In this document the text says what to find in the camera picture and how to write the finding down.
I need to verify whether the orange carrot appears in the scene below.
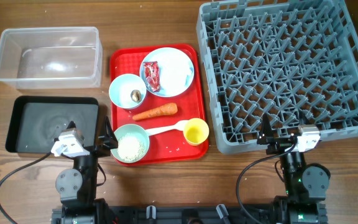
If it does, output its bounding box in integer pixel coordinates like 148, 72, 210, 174
132, 103, 178, 121

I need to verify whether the brown nut shell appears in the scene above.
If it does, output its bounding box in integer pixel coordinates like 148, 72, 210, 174
131, 90, 142, 103

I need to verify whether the black plastic bin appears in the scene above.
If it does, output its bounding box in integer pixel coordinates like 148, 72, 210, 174
5, 96, 99, 154

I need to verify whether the red plastic tray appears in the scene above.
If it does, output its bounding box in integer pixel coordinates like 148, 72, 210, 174
109, 44, 209, 166

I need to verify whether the yellow plastic cup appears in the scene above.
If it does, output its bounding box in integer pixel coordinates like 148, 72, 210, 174
183, 118, 209, 146

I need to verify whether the white tissue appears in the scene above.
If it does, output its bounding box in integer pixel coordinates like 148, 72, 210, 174
160, 60, 193, 89

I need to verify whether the light blue plate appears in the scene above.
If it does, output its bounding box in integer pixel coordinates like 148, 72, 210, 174
139, 47, 195, 98

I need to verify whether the left black cable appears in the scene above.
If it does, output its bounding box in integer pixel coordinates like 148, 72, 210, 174
0, 151, 53, 224

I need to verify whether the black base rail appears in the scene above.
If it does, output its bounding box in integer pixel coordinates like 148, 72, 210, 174
50, 204, 328, 224

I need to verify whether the grey dishwasher rack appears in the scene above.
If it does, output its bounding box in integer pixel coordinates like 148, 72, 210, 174
196, 1, 358, 154

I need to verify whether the clear plastic bin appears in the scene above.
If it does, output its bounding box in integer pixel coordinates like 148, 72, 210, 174
0, 27, 103, 90

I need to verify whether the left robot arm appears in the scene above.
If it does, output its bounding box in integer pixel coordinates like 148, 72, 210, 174
51, 117, 119, 224

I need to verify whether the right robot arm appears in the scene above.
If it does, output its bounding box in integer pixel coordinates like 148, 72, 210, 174
257, 114, 331, 224

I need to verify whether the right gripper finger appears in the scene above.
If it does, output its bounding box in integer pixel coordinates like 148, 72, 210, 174
257, 113, 274, 145
298, 111, 310, 125

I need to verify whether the white rice pile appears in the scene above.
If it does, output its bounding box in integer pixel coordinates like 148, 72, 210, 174
117, 134, 145, 162

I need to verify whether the white plastic spoon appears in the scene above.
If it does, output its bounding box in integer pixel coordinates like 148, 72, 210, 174
145, 120, 188, 136

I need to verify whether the red snack wrapper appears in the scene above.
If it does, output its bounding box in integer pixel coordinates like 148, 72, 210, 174
143, 61, 160, 92

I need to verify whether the light blue bowl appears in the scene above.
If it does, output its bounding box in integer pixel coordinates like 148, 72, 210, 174
109, 73, 147, 110

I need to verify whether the pale green bowl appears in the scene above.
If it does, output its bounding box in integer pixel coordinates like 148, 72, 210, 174
111, 124, 150, 164

